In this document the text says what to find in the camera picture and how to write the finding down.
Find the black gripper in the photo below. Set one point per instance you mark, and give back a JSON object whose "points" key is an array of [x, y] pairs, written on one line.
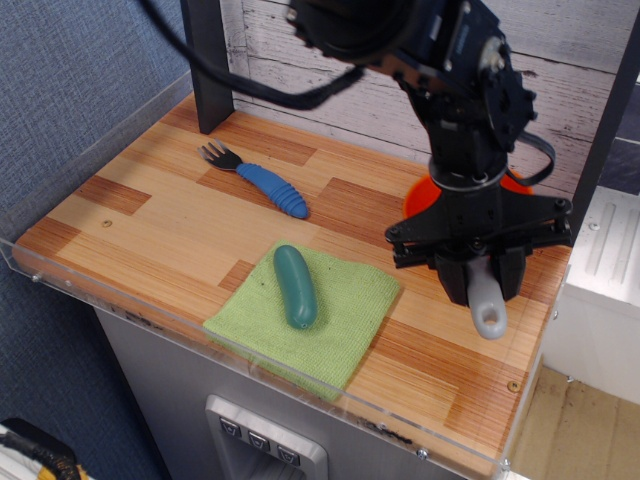
{"points": [[444, 228]]}

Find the orange pan with grey handle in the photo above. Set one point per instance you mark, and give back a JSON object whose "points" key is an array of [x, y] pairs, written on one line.
{"points": [[487, 307]]}

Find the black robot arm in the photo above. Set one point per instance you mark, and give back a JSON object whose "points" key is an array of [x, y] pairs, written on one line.
{"points": [[454, 64]]}

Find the green cloth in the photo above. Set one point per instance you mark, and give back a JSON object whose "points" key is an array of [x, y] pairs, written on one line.
{"points": [[353, 300]]}

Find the white ribbed appliance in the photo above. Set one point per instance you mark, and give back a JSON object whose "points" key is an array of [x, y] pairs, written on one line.
{"points": [[593, 333]]}

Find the green toy cucumber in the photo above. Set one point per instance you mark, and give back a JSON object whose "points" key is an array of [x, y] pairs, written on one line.
{"points": [[296, 286]]}

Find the silver button panel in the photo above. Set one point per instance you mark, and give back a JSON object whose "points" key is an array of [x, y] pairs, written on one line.
{"points": [[250, 446]]}

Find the grey metal cabinet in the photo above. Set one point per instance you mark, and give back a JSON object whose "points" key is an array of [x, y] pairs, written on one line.
{"points": [[171, 381]]}

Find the dark right frame post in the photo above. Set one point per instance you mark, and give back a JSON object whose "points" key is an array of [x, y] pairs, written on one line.
{"points": [[612, 115]]}

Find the dark frame post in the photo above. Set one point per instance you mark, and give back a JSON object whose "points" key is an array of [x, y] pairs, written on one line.
{"points": [[612, 115], [205, 36]]}

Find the fork with blue handle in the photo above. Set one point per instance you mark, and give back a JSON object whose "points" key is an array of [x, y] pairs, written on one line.
{"points": [[280, 192]]}

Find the dark left frame post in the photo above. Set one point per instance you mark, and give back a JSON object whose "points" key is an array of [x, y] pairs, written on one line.
{"points": [[205, 36]]}

